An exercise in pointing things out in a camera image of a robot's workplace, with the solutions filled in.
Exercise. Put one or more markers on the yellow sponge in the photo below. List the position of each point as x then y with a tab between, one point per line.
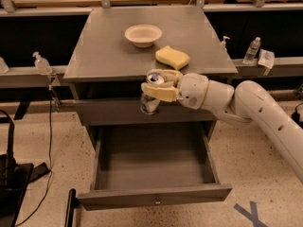
172	57

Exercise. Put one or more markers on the black bar handle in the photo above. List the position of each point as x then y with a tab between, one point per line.
71	203

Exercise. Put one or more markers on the white paper bowl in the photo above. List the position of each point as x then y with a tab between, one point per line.
143	36

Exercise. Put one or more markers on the clear sanitizer pump bottle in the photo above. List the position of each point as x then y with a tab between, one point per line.
42	64

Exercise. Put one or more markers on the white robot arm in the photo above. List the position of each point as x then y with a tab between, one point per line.
241	105

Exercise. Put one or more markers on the small pump bottle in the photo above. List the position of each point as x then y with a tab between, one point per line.
224	42

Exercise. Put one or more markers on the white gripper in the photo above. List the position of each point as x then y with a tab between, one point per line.
193	91

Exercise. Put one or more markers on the blue tape cross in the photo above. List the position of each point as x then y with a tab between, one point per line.
251	214

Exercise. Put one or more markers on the silver blue redbull can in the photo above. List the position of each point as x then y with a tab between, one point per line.
150	104

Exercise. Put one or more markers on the clear water bottle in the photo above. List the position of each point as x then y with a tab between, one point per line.
252	51

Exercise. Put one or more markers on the black stand base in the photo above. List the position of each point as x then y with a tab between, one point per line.
14	178

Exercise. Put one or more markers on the clear bottle at edge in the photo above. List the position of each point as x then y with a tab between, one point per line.
3	66

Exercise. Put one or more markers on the grey drawer cabinet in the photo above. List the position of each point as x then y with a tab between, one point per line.
105	64

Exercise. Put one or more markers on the open grey middle drawer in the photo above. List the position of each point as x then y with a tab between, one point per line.
152	165

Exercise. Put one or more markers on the closed grey top drawer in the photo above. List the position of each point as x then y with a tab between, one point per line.
119	111

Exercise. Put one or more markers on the white wipes packet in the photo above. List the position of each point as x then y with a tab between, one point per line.
266	58

